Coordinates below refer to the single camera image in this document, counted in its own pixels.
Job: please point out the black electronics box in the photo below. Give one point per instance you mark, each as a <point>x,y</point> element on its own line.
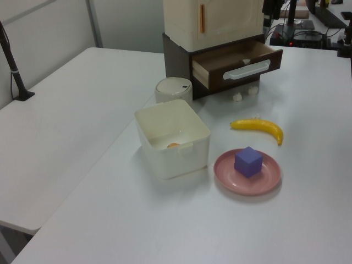
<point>305,41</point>

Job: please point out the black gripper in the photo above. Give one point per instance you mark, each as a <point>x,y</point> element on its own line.
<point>270,5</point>

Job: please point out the small white lidded bin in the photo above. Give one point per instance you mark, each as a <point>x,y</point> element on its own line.
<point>173,88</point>

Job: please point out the yellow banana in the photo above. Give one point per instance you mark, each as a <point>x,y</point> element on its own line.
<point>261,126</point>

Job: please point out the black upright post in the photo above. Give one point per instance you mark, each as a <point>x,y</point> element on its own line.
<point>292,11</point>

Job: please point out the toasted bread piece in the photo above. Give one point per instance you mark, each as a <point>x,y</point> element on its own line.
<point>172,145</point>

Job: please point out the black pole with clamp base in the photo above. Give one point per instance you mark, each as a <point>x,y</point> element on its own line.
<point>13,71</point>

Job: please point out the pink plate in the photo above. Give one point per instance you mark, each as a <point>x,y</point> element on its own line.
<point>247,185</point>

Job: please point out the dark brown drawer unit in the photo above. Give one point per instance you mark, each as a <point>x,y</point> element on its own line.
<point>176,60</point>

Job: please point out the purple cube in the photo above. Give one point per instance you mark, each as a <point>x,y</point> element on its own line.
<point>247,162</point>

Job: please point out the crumpled white paper ball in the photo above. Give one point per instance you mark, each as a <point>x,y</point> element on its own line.
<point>252,90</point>
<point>246,61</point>
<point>238,97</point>

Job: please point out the cream plastic storage box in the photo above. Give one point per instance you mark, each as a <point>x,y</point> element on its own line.
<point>165,162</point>

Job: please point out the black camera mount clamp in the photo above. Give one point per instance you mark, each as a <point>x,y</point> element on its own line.
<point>343,50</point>

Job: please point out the black monitor stand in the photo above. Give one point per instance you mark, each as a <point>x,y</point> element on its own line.
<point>330,19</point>

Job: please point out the cream toy cabinet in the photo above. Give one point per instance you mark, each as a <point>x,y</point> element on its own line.
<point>233,16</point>

